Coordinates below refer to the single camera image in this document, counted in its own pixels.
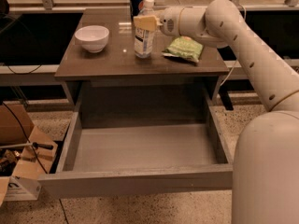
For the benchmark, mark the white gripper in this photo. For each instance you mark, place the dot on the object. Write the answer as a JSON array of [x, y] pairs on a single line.
[[169, 21]]

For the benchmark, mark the clear plastic water bottle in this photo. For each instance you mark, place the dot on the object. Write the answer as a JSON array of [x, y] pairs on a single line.
[[144, 38]]

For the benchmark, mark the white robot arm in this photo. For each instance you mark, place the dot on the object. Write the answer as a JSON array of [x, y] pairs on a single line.
[[265, 179]]

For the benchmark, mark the grey cabinet counter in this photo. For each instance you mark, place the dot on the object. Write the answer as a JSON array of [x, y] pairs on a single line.
[[115, 76]]

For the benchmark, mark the open grey drawer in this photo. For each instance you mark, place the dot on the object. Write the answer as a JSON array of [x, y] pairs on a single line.
[[141, 140]]

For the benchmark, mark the blue pepsi can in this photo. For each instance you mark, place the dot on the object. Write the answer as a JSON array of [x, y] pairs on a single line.
[[135, 6]]

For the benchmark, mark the green chip bag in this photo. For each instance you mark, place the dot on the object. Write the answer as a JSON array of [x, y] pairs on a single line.
[[185, 48]]

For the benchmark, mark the white ceramic bowl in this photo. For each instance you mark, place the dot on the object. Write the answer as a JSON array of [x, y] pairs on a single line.
[[93, 38]]

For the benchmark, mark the black-tipped metal rod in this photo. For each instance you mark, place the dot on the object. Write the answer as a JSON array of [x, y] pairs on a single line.
[[34, 144]]

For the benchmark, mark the cardboard box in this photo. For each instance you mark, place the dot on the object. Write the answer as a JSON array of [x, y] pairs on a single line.
[[21, 167]]

